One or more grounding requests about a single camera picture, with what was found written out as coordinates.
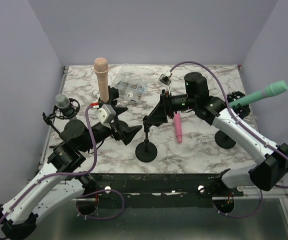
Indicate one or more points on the beige microphone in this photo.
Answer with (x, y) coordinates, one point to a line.
(101, 69)

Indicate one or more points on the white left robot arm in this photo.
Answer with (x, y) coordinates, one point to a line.
(65, 176)

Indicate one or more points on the black desk mic stand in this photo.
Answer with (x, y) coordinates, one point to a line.
(113, 96)
(146, 151)

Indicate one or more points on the black shock mount stand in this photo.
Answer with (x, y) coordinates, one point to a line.
(222, 139)
(48, 119)

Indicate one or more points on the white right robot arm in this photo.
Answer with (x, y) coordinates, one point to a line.
(270, 163)

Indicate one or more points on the clear plastic parts box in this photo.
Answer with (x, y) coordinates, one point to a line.
(132, 82)

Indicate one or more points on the teal microphone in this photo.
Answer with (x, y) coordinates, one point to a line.
(269, 91)

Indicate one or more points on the black right shock mount stand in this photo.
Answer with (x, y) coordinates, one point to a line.
(222, 139)

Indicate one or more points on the small white cylinder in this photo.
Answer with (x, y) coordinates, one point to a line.
(95, 93)

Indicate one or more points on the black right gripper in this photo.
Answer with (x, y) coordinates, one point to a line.
(164, 108)

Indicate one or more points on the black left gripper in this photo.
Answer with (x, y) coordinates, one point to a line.
(128, 132)

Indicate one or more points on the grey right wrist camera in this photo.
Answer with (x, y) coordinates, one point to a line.
(165, 79)

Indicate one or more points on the silver condenser microphone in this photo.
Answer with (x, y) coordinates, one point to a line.
(64, 105)

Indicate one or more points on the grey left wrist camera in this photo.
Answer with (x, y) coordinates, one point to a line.
(105, 114)

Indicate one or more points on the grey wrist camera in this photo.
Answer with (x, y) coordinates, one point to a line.
(105, 114)
(165, 79)

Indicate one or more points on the pink microphone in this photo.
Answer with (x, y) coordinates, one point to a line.
(178, 128)

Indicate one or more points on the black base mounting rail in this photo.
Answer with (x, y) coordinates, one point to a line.
(155, 190)

